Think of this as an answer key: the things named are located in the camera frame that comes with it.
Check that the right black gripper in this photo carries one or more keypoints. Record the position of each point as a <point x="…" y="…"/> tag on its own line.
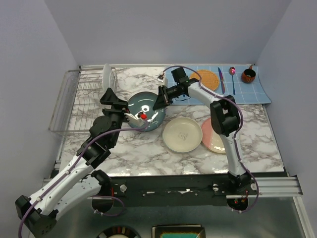
<point x="161" y="101"/>

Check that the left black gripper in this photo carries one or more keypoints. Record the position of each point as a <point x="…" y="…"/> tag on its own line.
<point x="109" y="97"/>

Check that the wire dish rack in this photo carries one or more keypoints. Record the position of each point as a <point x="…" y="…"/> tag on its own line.
<point x="78" y="101"/>

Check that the cream white plate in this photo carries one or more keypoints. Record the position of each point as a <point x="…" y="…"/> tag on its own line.
<point x="182" y="130"/>

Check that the pink and cream plate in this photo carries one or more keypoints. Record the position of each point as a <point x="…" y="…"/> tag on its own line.
<point x="211" y="139"/>

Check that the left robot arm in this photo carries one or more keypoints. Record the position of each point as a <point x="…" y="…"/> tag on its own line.
<point x="80" y="179"/>

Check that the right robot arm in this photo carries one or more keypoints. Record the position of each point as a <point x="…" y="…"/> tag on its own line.
<point x="226" y="120"/>

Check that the woven wicker trivet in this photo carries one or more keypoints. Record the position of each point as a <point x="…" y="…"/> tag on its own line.
<point x="209" y="79"/>

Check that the iridescent table knife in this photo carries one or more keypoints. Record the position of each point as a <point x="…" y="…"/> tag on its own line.
<point x="221" y="80"/>

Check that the iridescent spoon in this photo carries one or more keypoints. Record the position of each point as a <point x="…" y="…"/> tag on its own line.
<point x="232" y="73"/>

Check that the blue tiled placemat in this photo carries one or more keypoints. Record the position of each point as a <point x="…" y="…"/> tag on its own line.
<point x="252" y="93"/>

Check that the brown ceramic cup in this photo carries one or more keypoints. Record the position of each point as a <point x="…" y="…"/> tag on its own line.
<point x="248" y="75"/>

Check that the black mounting base bar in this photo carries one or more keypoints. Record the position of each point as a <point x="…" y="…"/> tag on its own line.
<point x="165" y="201"/>

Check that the round striped object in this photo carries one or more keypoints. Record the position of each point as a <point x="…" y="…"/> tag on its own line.
<point x="118" y="232"/>

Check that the dark rectangular tray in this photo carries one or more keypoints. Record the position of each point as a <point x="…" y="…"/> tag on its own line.
<point x="179" y="231"/>

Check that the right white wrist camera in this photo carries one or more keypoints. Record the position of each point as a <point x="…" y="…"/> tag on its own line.
<point x="162" y="79"/>

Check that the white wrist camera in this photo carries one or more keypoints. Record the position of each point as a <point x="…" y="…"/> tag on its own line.
<point x="137" y="120"/>
<point x="162" y="79"/>

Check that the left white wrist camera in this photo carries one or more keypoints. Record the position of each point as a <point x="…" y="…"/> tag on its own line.
<point x="137" y="120"/>

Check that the aluminium extrusion rail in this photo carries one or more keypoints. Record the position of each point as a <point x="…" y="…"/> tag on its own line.
<point x="277" y="186"/>

